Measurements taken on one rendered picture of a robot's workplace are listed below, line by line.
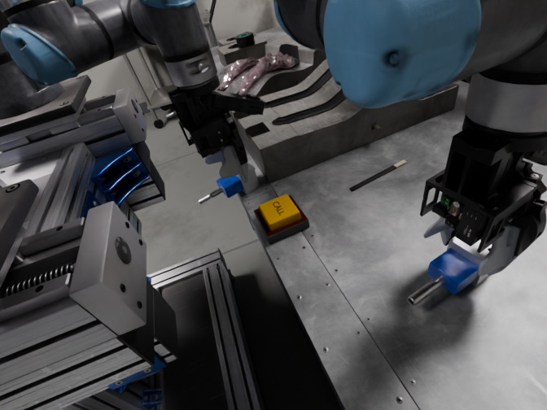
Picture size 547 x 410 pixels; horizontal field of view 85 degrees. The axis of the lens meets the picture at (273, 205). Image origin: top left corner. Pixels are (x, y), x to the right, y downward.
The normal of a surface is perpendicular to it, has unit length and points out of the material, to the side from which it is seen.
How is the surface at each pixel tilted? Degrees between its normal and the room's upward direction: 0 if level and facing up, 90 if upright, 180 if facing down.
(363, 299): 0
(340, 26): 90
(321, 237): 0
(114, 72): 90
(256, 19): 90
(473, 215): 90
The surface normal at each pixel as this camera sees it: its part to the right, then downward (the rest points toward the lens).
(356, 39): -0.92, 0.37
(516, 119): -0.48, 0.66
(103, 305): 0.32, 0.59
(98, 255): -0.19, -0.72
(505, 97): -0.77, 0.52
